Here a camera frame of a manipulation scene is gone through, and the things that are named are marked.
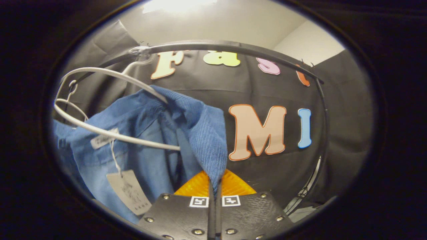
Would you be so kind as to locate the white clothes hanger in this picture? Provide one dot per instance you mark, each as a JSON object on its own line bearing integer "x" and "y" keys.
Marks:
{"x": 80, "y": 106}
{"x": 133, "y": 140}

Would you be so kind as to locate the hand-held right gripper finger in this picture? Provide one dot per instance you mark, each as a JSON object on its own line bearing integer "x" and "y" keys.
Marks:
{"x": 211, "y": 218}
{"x": 219, "y": 218}

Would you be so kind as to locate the black metal clothes rack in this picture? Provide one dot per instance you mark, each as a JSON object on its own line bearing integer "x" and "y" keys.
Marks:
{"x": 217, "y": 43}

